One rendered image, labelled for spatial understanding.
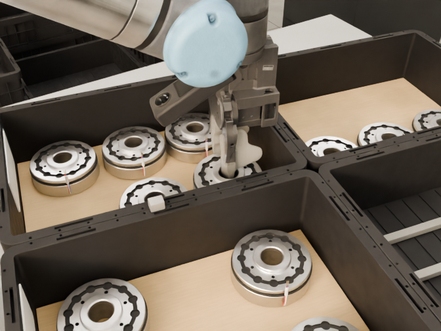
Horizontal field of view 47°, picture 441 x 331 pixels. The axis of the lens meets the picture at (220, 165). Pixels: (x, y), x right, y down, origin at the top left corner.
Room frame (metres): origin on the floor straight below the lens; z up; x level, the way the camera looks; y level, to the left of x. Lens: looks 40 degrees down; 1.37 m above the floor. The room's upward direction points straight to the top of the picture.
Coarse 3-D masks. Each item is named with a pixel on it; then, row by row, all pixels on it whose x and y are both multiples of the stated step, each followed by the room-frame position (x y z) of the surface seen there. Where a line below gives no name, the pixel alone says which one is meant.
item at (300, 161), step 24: (72, 96) 0.70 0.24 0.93; (96, 96) 0.70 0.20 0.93; (0, 120) 0.63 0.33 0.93; (0, 144) 0.57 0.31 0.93; (288, 144) 0.57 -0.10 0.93; (0, 168) 0.52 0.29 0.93; (288, 168) 0.52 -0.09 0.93; (0, 192) 0.47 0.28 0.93; (192, 192) 0.47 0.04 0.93; (0, 216) 0.43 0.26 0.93; (96, 216) 0.43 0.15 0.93; (120, 216) 0.43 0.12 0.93; (0, 240) 0.39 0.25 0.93; (24, 240) 0.39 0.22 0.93
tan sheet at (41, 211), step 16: (176, 160) 0.66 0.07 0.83; (112, 176) 0.62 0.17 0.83; (160, 176) 0.62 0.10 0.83; (176, 176) 0.62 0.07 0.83; (192, 176) 0.62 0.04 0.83; (32, 192) 0.58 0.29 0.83; (80, 192) 0.58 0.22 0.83; (96, 192) 0.58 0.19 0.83; (112, 192) 0.58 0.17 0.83; (32, 208) 0.54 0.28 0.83; (48, 208) 0.54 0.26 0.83; (64, 208) 0.54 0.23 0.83; (80, 208) 0.54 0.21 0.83; (96, 208) 0.54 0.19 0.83; (112, 208) 0.54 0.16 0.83; (32, 224) 0.51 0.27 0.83; (48, 224) 0.51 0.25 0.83
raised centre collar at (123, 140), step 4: (124, 136) 0.68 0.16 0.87; (128, 136) 0.68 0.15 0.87; (132, 136) 0.68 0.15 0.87; (136, 136) 0.68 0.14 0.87; (140, 136) 0.68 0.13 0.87; (144, 136) 0.68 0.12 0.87; (120, 140) 0.66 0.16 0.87; (124, 140) 0.66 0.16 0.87; (128, 140) 0.67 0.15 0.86; (140, 140) 0.67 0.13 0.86; (144, 140) 0.66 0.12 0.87; (120, 144) 0.65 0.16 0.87; (124, 144) 0.65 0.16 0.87; (140, 144) 0.65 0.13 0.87; (144, 144) 0.65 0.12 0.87; (120, 148) 0.65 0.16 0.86; (124, 148) 0.64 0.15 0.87; (128, 148) 0.64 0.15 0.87; (132, 148) 0.64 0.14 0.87; (136, 148) 0.64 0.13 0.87; (140, 148) 0.64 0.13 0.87; (144, 148) 0.65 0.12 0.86; (128, 152) 0.64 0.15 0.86; (132, 152) 0.64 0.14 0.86; (136, 152) 0.64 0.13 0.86
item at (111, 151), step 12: (120, 132) 0.70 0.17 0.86; (132, 132) 0.69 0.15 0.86; (144, 132) 0.70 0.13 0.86; (156, 132) 0.69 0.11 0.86; (108, 144) 0.66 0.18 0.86; (156, 144) 0.66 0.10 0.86; (108, 156) 0.63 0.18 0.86; (120, 156) 0.63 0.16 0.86; (132, 156) 0.63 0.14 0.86; (144, 156) 0.63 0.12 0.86; (156, 156) 0.63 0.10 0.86
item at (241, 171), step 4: (220, 164) 0.58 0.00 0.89; (216, 168) 0.57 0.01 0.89; (220, 168) 0.57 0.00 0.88; (240, 168) 0.57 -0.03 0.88; (212, 172) 0.56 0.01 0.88; (216, 172) 0.56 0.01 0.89; (240, 172) 0.56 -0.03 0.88; (244, 172) 0.56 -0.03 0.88; (212, 176) 0.56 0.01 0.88; (216, 176) 0.55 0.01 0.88; (240, 176) 0.56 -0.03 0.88; (216, 180) 0.55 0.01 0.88; (220, 180) 0.55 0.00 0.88; (224, 180) 0.55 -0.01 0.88
